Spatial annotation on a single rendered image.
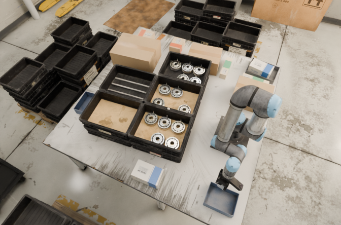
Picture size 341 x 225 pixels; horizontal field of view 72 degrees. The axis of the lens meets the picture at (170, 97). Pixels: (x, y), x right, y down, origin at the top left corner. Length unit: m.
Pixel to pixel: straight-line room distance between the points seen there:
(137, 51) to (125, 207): 1.48
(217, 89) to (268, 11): 2.37
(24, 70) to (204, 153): 2.19
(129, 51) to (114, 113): 0.64
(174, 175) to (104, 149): 0.58
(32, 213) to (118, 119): 0.95
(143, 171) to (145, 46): 1.16
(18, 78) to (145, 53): 1.51
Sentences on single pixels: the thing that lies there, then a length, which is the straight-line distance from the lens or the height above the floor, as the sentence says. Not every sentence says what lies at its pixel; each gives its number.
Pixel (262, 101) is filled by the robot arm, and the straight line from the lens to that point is 1.27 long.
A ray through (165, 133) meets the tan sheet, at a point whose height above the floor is 0.83.
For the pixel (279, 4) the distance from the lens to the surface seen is 4.27.
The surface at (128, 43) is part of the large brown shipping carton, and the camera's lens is 2.34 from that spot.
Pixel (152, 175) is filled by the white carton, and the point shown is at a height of 0.79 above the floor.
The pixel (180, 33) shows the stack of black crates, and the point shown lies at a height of 0.27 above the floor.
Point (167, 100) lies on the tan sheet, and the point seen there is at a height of 0.83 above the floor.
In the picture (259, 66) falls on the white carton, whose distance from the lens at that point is 2.35.
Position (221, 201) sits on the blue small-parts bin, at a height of 0.70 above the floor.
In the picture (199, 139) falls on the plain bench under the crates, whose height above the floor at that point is 0.70.
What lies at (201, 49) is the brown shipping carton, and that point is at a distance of 2.30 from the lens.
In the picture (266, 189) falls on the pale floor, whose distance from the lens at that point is 2.65.
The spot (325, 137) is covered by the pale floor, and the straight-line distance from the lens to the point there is 3.16.
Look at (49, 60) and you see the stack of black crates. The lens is 3.27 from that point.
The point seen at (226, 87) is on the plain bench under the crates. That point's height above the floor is 0.70.
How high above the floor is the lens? 2.41
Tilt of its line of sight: 54 degrees down
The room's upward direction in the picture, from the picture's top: 2 degrees counter-clockwise
